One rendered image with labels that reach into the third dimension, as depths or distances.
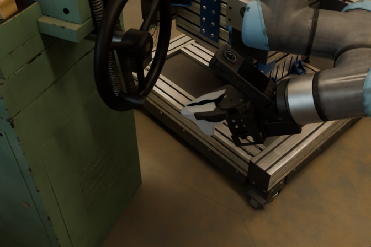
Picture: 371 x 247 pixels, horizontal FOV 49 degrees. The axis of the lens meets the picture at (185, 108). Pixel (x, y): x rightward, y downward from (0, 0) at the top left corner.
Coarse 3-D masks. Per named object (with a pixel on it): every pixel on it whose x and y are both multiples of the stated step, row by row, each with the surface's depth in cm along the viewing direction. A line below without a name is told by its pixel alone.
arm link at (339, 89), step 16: (368, 48) 56; (336, 64) 59; (352, 64) 55; (368, 64) 54; (320, 80) 57; (336, 80) 55; (352, 80) 54; (368, 80) 52; (320, 96) 56; (336, 96) 55; (352, 96) 54; (368, 96) 53; (320, 112) 57; (336, 112) 56; (352, 112) 55; (368, 112) 54
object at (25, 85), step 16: (48, 48) 86; (64, 48) 91; (80, 48) 96; (32, 64) 83; (48, 64) 87; (64, 64) 92; (0, 80) 77; (16, 80) 80; (32, 80) 84; (48, 80) 89; (0, 96) 77; (16, 96) 81; (32, 96) 85; (0, 112) 81; (16, 112) 82
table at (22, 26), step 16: (16, 0) 80; (32, 0) 80; (16, 16) 75; (32, 16) 79; (48, 16) 81; (0, 32) 73; (16, 32) 76; (32, 32) 80; (48, 32) 81; (64, 32) 79; (80, 32) 79; (0, 48) 74; (16, 48) 77
